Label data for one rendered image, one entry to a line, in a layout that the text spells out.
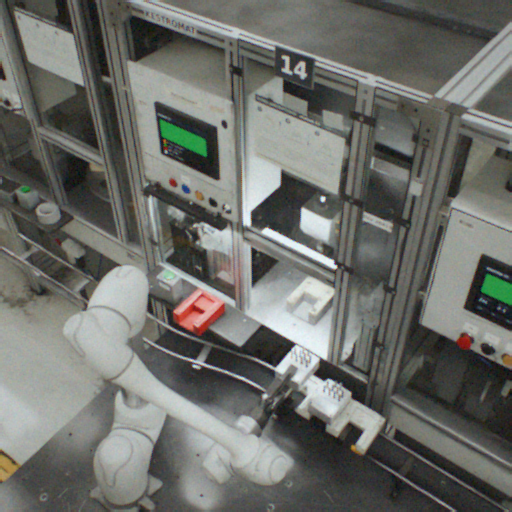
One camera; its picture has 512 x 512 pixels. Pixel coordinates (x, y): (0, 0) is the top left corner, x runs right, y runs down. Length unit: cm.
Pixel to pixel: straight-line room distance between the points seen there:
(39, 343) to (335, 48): 252
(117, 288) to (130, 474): 66
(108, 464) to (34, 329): 179
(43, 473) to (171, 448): 45
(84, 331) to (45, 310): 220
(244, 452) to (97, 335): 52
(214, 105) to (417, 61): 59
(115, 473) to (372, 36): 151
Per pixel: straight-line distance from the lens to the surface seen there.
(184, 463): 244
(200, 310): 250
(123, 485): 222
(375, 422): 230
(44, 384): 360
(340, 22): 195
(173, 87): 206
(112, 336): 175
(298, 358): 220
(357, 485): 241
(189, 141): 208
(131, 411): 224
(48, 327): 383
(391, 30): 193
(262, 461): 186
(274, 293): 258
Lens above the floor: 282
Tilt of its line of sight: 45 degrees down
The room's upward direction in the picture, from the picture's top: straight up
